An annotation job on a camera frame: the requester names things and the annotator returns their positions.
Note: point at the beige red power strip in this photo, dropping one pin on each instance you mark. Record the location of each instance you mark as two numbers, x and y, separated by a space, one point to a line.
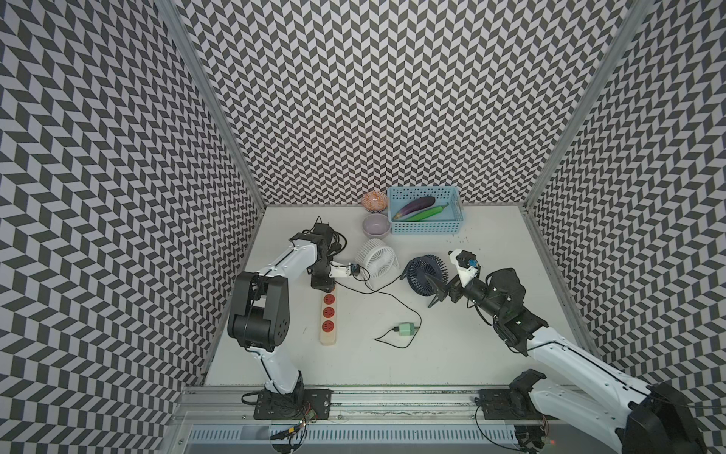
328 323

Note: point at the green adapter of navy fan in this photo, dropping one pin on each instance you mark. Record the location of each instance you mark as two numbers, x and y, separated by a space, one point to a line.
405 329

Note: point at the navy blue desk fan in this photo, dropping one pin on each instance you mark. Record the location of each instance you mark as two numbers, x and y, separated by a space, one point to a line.
416 267

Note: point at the green chili pepper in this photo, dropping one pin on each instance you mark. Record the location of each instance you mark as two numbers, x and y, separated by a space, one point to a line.
427 214

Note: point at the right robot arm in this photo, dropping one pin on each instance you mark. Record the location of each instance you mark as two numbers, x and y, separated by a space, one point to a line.
622 412

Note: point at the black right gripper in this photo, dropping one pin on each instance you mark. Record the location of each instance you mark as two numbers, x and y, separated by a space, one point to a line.
454 286

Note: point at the lilac ceramic bowl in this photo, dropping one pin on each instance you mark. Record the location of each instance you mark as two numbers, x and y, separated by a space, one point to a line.
376 225

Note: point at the purple eggplant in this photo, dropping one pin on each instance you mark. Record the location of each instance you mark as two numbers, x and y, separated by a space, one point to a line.
414 207

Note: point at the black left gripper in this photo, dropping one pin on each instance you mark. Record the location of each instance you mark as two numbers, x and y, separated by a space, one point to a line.
326 284

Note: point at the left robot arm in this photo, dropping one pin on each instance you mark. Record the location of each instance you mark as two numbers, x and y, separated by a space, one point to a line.
259 321

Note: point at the light blue perforated basket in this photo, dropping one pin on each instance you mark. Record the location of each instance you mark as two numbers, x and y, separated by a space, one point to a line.
447 222

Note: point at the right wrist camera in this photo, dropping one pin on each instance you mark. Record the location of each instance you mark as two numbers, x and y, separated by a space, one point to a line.
466 265

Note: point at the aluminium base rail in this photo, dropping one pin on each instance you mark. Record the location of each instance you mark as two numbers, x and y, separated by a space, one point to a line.
398 419

